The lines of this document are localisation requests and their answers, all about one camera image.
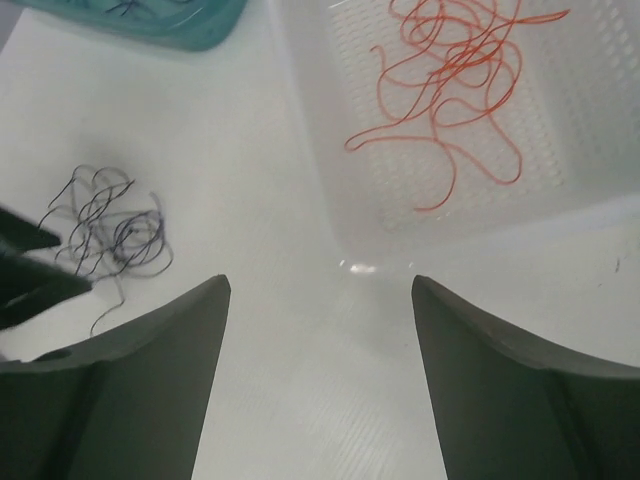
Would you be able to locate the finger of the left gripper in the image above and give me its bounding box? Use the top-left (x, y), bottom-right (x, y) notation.
top-left (1, 254), bottom-right (92, 330)
top-left (0, 207), bottom-right (61, 255)

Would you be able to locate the black cable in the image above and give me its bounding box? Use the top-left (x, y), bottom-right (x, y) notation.
top-left (37, 164), bottom-right (166, 337)

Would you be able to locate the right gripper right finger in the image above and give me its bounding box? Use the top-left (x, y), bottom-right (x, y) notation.
top-left (412, 276), bottom-right (639, 479)

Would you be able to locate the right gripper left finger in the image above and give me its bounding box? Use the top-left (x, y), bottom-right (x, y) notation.
top-left (1, 275), bottom-right (230, 479)

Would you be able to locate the orange cable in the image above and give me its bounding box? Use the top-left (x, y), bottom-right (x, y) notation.
top-left (343, 0), bottom-right (571, 212)

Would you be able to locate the teal transparent plastic bin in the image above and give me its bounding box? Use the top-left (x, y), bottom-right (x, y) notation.
top-left (17, 0), bottom-right (247, 52)

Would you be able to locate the white perforated plastic basket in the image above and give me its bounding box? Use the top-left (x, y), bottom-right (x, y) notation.
top-left (269, 1), bottom-right (639, 268)

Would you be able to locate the purple cable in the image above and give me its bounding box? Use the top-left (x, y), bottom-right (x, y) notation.
top-left (112, 209), bottom-right (174, 276)

